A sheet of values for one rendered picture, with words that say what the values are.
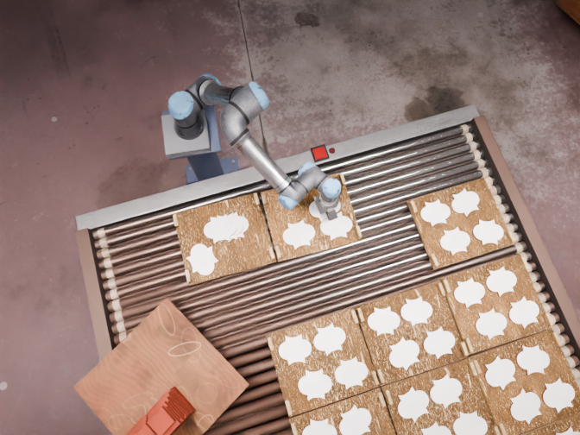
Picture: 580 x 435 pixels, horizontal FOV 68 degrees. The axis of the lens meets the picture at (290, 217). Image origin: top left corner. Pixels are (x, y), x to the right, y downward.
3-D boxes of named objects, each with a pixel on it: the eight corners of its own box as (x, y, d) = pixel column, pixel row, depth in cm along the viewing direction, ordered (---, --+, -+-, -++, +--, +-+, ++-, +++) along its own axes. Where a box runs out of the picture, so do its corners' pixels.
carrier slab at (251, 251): (173, 215, 206) (173, 213, 205) (256, 192, 210) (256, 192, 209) (189, 286, 198) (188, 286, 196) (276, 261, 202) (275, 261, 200)
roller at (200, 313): (116, 334, 196) (112, 334, 191) (506, 213, 216) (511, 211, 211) (118, 345, 195) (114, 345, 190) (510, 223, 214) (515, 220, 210)
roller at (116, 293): (107, 292, 201) (104, 291, 196) (489, 177, 220) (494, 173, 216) (110, 302, 200) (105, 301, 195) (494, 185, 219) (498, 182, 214)
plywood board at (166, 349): (75, 387, 176) (72, 387, 175) (167, 298, 186) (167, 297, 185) (157, 482, 168) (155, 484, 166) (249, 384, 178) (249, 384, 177)
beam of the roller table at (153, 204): (79, 219, 211) (74, 216, 206) (469, 109, 232) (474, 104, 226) (83, 235, 209) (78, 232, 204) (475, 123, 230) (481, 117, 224)
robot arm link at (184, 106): (167, 116, 209) (160, 101, 196) (187, 98, 212) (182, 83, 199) (185, 132, 207) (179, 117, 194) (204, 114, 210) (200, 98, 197)
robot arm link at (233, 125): (208, 118, 164) (294, 211, 174) (229, 99, 166) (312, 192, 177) (204, 124, 175) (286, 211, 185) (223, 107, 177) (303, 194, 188)
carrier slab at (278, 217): (260, 192, 210) (260, 192, 209) (341, 173, 214) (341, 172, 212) (278, 262, 202) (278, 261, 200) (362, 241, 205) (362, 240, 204)
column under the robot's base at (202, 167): (185, 165, 311) (150, 103, 227) (237, 157, 313) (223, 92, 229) (192, 216, 301) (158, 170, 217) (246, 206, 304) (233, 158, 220)
